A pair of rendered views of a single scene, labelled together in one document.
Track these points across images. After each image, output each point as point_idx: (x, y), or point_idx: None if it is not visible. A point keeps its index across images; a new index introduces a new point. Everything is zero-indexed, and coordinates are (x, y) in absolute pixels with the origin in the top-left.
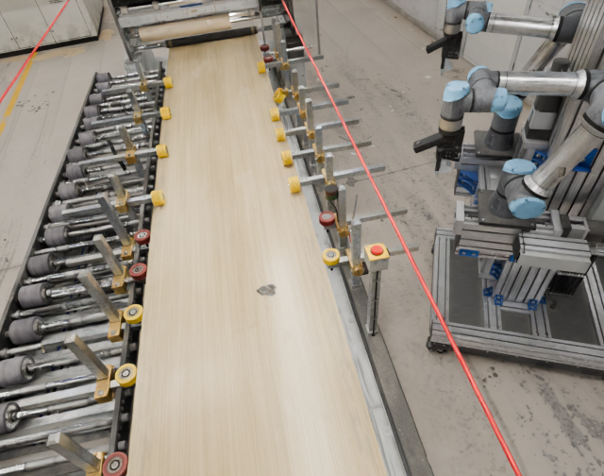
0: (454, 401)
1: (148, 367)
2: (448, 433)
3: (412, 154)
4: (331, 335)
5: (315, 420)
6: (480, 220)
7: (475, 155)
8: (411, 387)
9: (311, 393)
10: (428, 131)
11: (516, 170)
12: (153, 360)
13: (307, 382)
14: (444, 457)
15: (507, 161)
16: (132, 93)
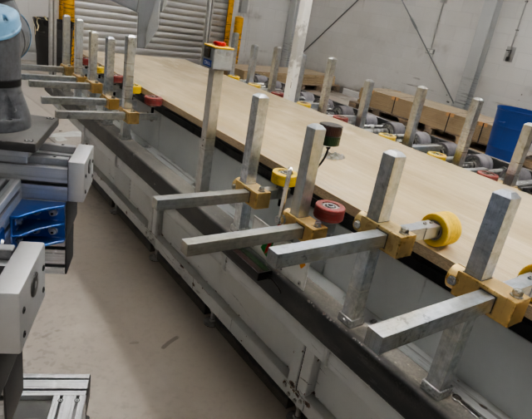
0: (53, 372)
1: (376, 136)
2: (70, 342)
3: None
4: (240, 135)
5: (229, 115)
6: (55, 118)
7: None
8: (117, 379)
9: (238, 121)
10: None
11: (6, 5)
12: (377, 138)
13: (246, 124)
14: (80, 324)
15: (11, 14)
16: None
